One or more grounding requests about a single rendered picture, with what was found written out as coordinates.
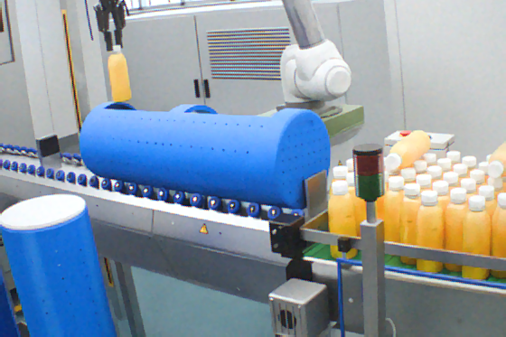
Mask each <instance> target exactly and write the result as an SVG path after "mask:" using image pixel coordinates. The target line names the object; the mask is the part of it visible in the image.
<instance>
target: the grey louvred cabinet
mask: <svg viewBox="0 0 506 337"><path fill-rule="evenodd" d="M312 3H313V6H314V10H315V12H316V15H317V18H318V21H319V24H320V26H321V29H322V32H323V36H324V39H327V40H329V41H331V42H333V43H334V45H335V47H336V48H337V50H338V52H339V53H340V55H341V56H342V58H343V59H344V61H345V62H346V63H347V65H348V67H349V70H350V72H351V78H352V84H351V87H350V89H349V91H348V92H347V93H346V94H345V95H344V96H340V97H339V98H337V99H334V100H332V101H324V103H325V104H328V105H363V110H364V119H363V120H364V123H363V124H362V127H361V128H359V133H358V134H356V135H354V136H352V142H353V147H354V146H356V145H363V144H378V145H381V146H383V152H384V158H386V148H385V146H386V145H385V138H386V137H387V136H391V135H393V134H395V124H394V109H393V101H392V94H391V79H390V65H389V50H388V36H387V26H386V22H385V8H384V2H383V0H332V1H322V2H312ZM125 20H126V26H124V28H123V29H122V34H123V38H122V40H123V41H122V45H123V48H120V50H121V53H122V54H123V55H124V56H125V59H126V64H127V70H128V74H129V85H130V89H131V94H132V98H131V99H130V100H127V101H123V103H127V104H128V105H130V106H132V107H133V108H135V109H136V110H145V111H161V112H169V111H170V110H172V109H173V108H175V107H178V106H181V105H204V106H207V107H210V108H212V109H214V110H215V111H216V112H217V113H218V114H219V115H242V116H257V115H260V114H262V113H263V114H265V113H267V112H270V111H273V110H276V107H277V106H279V105H284V104H285V99H284V94H283V90H282V84H281V77H280V60H281V56H282V54H283V51H284V50H285V49H286V47H287V46H289V45H295V44H298V43H297V41H296V38H295V35H294V32H293V29H292V27H291V24H290V22H289V19H288V16H287V14H286V10H285V8H284V6H283V3H282V1H274V2H264V3H253V4H234V5H218V6H211V7H201V8H190V9H180V10H169V11H161V12H158V13H148V14H137V15H131V16H126V17H125ZM98 35H99V44H100V49H101V59H102V64H103V69H104V71H103V73H104V79H105V83H106V89H107V93H106V94H107V98H108V102H114V100H113V96H112V90H111V87H110V81H109V79H110V77H109V72H108V57H109V55H110V54H111V52H110V51H107V47H106V42H105V39H104V34H103V32H98Z"/></svg>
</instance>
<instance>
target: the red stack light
mask: <svg viewBox="0 0 506 337"><path fill-rule="evenodd" d="M352 164H353V171H354V172H355V173H356V174H358V175H375V174H379V173H382V172H384V170H385V163H384V152H383V151H382V152H381V153H380V154H376V155H373V156H358V155H356V154H354V153H352Z"/></svg>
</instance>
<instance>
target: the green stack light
mask: <svg viewBox="0 0 506 337"><path fill-rule="evenodd" d="M353 175H354V187H355V195H356V196H357V198H360V199H365V200H372V199H378V198H380V197H382V196H383V195H384V194H385V193H386V190H385V178H386V177H385V170H384V172H382V173H379V174H375V175H358V174H356V173H353Z"/></svg>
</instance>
